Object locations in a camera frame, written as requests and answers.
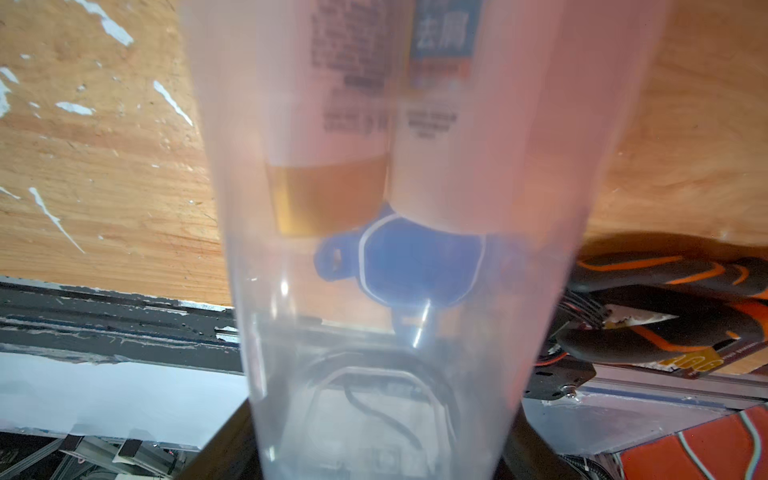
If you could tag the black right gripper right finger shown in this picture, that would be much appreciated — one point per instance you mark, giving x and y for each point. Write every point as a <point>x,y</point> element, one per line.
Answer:
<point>526,455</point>

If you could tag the yellow capped bottle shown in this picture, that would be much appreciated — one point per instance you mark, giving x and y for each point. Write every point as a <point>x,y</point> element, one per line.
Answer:
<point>329,78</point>

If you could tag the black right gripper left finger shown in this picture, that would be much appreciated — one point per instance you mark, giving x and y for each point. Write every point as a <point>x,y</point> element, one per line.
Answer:
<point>231,454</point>

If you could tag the clear container blue lid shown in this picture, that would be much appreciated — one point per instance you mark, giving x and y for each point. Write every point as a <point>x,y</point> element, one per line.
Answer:
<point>333,393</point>

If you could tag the white capped bottle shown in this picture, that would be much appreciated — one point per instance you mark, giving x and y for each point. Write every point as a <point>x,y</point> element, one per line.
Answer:
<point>473,76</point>

